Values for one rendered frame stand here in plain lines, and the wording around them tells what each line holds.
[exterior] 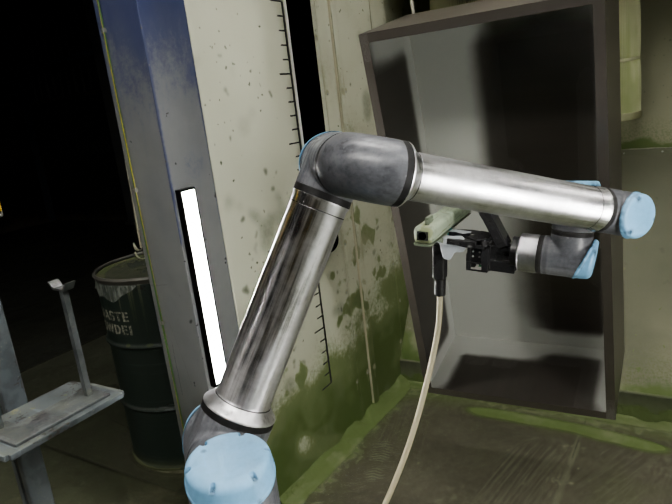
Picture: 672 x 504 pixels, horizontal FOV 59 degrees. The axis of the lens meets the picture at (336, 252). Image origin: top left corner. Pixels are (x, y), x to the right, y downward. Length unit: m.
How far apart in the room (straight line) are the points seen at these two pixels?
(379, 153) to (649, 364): 2.03
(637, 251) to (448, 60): 1.38
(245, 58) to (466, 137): 0.78
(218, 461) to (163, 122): 1.04
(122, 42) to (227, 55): 0.35
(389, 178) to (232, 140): 1.07
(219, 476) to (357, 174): 0.54
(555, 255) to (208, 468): 0.85
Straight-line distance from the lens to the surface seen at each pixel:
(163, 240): 1.87
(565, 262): 1.40
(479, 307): 2.29
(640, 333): 2.84
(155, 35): 1.83
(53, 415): 1.68
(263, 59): 2.17
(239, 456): 1.07
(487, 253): 1.44
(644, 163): 3.09
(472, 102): 1.98
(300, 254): 1.10
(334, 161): 1.01
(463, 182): 1.06
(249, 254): 2.04
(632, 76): 2.79
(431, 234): 1.37
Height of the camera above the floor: 1.46
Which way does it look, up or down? 14 degrees down
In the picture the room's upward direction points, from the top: 7 degrees counter-clockwise
